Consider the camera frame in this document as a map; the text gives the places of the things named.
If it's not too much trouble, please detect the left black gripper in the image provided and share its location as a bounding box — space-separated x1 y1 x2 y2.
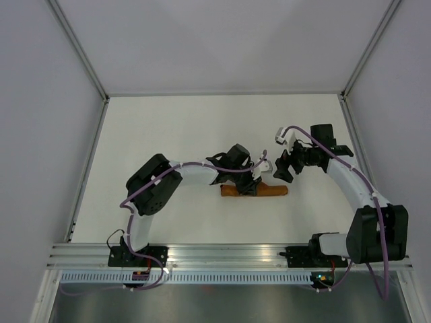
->
229 163 261 196

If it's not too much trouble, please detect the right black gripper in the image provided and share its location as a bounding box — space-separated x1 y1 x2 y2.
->
273 138 318 183

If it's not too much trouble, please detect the orange-brown cloth napkin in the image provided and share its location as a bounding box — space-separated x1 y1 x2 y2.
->
220 182 289 197

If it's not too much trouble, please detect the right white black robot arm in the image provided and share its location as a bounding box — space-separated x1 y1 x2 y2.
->
274 124 409 266

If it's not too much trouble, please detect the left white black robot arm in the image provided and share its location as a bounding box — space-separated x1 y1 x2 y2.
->
120 144 272 266

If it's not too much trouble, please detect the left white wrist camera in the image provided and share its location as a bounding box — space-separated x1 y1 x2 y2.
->
251 155 273 180

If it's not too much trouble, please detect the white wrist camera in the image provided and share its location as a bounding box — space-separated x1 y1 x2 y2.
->
251 155 273 180
275 127 296 152

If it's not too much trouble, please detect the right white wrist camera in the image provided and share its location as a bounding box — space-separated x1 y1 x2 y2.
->
275 127 296 152

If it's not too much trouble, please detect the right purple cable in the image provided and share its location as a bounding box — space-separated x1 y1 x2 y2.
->
284 124 391 301

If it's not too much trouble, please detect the purple cable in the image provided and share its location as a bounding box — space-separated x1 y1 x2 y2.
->
60 149 269 297
284 124 391 301

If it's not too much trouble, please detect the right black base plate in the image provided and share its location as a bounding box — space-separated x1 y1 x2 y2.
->
284 246 348 268

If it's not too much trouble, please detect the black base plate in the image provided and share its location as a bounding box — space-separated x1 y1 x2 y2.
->
284 246 348 268
108 245 168 268

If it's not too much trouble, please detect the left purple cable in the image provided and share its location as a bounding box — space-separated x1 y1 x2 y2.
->
60 149 269 297

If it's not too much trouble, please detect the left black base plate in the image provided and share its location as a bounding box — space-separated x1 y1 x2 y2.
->
108 245 168 268

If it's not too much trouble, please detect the white slotted cable duct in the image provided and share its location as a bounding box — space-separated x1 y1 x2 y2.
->
60 271 312 285

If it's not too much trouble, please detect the right aluminium frame post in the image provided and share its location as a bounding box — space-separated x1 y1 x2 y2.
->
339 0 403 100

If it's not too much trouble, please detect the aluminium frame post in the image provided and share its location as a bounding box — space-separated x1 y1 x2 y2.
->
339 0 403 100
45 0 109 102

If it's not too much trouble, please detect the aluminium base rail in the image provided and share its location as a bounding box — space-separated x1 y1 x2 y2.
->
46 242 414 270

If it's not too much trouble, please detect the left aluminium frame post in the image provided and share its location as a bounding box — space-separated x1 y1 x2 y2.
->
45 0 109 102

